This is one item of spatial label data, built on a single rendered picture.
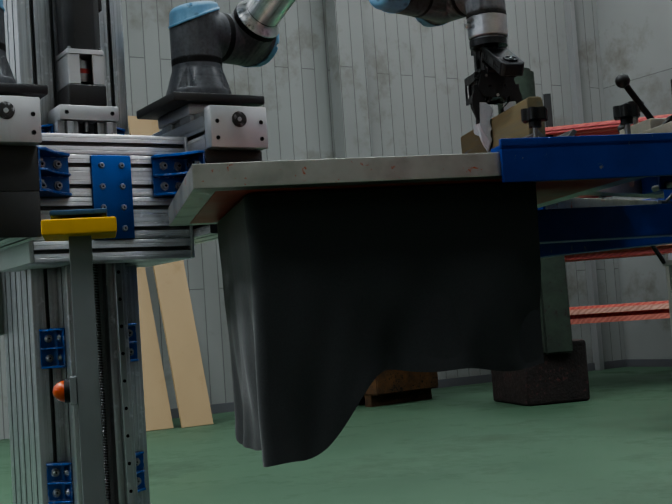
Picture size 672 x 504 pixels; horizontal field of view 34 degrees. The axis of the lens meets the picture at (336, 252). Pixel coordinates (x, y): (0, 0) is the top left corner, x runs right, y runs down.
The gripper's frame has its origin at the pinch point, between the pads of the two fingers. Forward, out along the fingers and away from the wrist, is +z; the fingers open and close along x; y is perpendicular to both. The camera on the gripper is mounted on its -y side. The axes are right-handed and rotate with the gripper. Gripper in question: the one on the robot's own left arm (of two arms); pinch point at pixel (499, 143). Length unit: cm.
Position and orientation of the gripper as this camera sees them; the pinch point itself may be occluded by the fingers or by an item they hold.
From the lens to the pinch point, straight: 209.5
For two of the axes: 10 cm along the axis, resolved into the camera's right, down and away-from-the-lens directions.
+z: 0.7, 10.0, -0.5
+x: -9.8, 0.5, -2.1
